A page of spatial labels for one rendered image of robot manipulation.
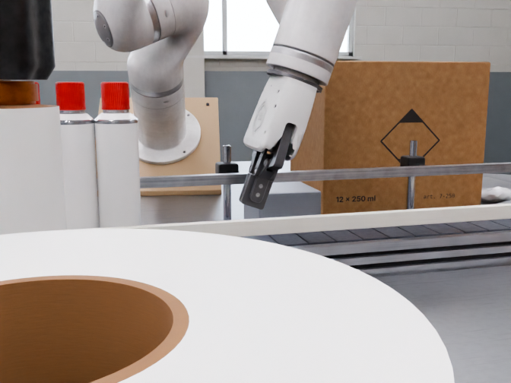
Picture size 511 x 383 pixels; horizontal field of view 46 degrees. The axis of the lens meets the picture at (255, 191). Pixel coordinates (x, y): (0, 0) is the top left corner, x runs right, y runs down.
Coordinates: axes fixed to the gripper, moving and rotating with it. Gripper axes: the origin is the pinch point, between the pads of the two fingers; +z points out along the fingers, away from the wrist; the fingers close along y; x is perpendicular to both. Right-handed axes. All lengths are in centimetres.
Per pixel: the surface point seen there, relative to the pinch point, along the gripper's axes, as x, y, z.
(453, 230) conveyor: 28.3, 3.2, -3.6
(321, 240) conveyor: 9.7, 3.4, 3.2
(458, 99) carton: 34.9, -17.9, -24.6
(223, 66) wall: 89, -523, -64
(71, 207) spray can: -21.6, 1.8, 8.4
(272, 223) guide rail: 2.1, 4.5, 2.7
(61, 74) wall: -55, -540, -3
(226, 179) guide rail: -3.4, -3.3, 0.0
